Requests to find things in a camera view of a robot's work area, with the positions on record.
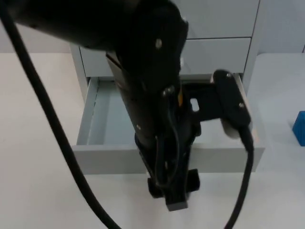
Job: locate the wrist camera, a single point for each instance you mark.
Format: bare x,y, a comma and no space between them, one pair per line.
232,102

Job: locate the grey chest of drawers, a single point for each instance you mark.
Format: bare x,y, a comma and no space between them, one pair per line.
214,55

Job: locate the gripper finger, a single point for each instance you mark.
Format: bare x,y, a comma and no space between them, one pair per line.
177,204

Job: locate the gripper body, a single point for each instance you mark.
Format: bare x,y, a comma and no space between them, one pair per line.
183,133

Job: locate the blue block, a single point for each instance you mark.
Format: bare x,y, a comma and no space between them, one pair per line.
299,130

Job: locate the grey drawer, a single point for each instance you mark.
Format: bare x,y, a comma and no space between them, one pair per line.
109,157

